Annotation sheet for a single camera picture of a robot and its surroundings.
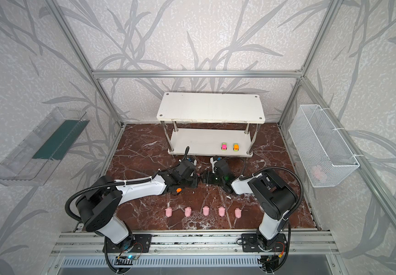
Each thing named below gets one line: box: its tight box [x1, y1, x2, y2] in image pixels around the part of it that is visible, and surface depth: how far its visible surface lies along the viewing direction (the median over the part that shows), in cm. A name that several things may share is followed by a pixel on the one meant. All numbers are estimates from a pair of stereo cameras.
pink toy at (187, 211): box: [184, 206, 192, 218], surface depth 83 cm
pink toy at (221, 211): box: [218, 206, 226, 218], surface depth 83 cm
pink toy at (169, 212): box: [164, 206, 173, 218], surface depth 83 cm
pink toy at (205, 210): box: [202, 205, 210, 216], surface depth 84 cm
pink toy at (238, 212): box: [234, 207, 243, 219], surface depth 82 cm
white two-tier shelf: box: [156, 92, 266, 157], surface depth 99 cm
